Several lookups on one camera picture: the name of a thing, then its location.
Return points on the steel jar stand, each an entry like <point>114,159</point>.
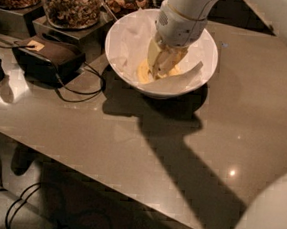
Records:
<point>19,23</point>
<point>90,40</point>

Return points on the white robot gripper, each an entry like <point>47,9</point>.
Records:
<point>178,28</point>

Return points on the white paper bowl liner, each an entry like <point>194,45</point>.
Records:
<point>130,38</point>

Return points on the dark brown box device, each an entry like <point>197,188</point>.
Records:
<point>48,61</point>

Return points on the yellow banana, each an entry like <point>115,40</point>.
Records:
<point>143,72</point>
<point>172,72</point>

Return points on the middle steel jar stand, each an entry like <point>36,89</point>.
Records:
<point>90,40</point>

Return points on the white ceramic bowl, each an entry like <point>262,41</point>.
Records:
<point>205,51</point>

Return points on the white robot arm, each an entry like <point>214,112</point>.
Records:
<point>224,148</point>

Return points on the glass jar of mixed nuts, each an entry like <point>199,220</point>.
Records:
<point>72,14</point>

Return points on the left steel jar stand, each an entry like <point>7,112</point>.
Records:
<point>19,23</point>

